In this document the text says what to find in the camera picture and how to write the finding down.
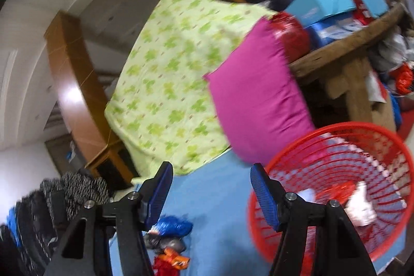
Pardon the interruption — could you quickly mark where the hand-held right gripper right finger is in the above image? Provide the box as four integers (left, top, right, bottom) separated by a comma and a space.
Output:
250, 163, 377, 276

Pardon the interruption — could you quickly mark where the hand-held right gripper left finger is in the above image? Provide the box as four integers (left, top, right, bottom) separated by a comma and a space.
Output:
43, 161, 174, 276

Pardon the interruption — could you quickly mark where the blue plastic bag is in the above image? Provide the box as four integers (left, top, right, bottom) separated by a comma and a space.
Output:
150, 214, 194, 238

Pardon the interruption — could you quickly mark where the red plastic mesh basket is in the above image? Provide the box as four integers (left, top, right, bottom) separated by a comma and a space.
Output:
247, 122, 410, 264

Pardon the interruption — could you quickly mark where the light blue blanket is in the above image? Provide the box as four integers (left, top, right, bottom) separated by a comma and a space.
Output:
108, 147, 408, 276

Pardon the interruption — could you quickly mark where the grey crumpled wrapper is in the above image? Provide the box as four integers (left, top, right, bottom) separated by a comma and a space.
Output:
144, 234, 186, 255

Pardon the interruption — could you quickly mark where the orange snack wrapper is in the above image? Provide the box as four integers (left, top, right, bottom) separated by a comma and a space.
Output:
162, 247, 191, 270

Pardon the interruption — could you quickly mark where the red snack wrapper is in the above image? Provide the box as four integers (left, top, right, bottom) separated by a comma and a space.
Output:
152, 257, 177, 276

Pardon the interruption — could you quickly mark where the red foil wrapper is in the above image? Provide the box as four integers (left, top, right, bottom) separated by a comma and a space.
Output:
319, 182, 356, 205

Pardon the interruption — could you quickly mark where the black white knitted garment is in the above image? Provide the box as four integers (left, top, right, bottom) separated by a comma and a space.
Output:
39, 171, 110, 225

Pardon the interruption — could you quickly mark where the magenta pillow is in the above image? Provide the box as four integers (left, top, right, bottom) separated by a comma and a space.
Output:
204, 17, 316, 167

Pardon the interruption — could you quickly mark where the green clover print blanket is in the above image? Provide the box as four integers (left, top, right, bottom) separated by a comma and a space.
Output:
104, 0, 279, 176

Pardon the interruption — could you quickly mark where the row of dark clothes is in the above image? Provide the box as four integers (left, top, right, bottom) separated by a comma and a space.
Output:
0, 189, 65, 276

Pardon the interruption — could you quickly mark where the shiny red bag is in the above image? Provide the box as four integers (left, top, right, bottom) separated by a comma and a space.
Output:
272, 11, 313, 63

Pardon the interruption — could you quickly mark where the rough wooden table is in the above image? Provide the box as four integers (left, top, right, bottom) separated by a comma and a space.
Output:
288, 3, 406, 134

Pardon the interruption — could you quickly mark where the red white plastic bag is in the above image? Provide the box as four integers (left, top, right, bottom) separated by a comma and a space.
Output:
388, 63, 414, 95

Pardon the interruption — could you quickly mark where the wooden bed frame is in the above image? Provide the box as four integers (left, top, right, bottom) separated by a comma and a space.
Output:
43, 11, 139, 189

